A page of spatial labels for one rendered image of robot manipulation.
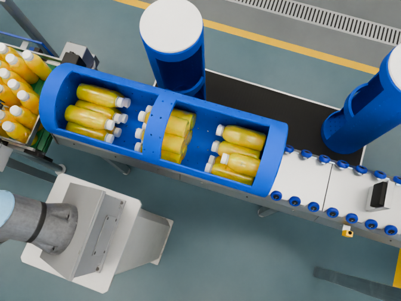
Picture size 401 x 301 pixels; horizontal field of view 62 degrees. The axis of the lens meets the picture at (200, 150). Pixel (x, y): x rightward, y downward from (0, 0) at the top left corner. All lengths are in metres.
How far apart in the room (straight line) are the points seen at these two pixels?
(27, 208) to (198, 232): 1.48
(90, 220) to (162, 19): 0.96
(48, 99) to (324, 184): 1.11
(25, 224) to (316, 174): 1.07
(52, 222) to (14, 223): 0.10
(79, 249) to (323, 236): 1.77
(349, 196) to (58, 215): 1.09
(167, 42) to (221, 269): 1.46
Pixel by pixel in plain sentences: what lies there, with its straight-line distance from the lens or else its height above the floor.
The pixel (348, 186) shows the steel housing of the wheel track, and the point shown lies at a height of 0.93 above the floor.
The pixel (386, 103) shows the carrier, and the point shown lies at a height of 0.91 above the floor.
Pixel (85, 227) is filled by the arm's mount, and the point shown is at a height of 1.38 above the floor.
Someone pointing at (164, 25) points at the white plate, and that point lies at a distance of 1.57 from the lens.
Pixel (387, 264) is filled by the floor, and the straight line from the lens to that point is 2.58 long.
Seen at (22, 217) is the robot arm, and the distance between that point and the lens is 1.01.
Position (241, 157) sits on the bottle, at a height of 1.13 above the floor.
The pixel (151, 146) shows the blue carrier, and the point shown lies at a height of 1.19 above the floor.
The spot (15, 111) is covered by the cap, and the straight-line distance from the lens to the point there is 1.53.
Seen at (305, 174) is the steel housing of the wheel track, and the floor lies 0.93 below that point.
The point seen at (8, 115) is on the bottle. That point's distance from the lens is 1.58.
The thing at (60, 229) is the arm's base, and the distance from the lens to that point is 1.03.
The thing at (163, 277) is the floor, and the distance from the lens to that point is 2.34.
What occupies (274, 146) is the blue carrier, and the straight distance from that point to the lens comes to 1.14.
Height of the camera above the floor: 2.31
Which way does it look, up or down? 75 degrees down
